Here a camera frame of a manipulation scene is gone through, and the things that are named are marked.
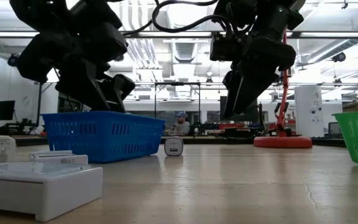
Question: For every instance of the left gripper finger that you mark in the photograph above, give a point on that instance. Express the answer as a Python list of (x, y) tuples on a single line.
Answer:
[(92, 90), (124, 87)]

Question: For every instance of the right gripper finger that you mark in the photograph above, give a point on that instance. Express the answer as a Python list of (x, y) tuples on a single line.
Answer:
[(231, 90), (253, 87)]

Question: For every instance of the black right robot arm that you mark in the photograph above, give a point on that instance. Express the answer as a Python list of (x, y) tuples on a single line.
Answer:
[(275, 18)]

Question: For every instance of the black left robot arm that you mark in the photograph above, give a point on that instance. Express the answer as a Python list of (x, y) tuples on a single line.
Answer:
[(42, 12)]

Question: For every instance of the large black monitor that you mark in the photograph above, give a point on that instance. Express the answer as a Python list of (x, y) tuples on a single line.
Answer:
[(255, 115)]

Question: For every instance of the black storage shelf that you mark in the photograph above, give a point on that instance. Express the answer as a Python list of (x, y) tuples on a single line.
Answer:
[(64, 107)]

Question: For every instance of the black ceiling spotlight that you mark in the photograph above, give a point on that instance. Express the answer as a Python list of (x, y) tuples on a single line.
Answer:
[(12, 60), (339, 57)]

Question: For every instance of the blue plastic basket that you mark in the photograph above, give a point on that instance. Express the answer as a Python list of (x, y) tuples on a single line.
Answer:
[(82, 137)]

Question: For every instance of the white square pillar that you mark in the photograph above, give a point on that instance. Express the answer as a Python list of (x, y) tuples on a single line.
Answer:
[(308, 105)]

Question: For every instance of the person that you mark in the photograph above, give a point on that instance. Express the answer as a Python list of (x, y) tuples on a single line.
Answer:
[(182, 127)]

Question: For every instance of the red desk lamp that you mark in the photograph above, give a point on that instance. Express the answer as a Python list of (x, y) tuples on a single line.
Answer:
[(283, 142)]

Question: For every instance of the small black monitor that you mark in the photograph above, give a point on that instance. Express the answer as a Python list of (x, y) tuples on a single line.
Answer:
[(4, 110)]

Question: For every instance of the white power bank with screen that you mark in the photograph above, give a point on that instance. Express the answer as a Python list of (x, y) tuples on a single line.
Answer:
[(61, 159)]

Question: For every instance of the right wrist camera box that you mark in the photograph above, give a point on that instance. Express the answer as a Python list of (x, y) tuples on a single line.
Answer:
[(224, 46)]

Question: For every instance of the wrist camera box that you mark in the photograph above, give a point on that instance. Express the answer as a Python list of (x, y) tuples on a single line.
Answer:
[(107, 40), (224, 46)]

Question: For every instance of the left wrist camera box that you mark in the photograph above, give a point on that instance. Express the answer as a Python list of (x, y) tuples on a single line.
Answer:
[(107, 40)]

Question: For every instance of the black aluminium rig frame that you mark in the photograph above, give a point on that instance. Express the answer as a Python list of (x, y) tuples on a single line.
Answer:
[(216, 141)]

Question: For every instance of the black metal frame stand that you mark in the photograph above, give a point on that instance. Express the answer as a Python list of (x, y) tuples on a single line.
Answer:
[(177, 83)]

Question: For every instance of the purple white wall charger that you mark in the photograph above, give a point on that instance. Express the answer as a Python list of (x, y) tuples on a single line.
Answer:
[(174, 147)]

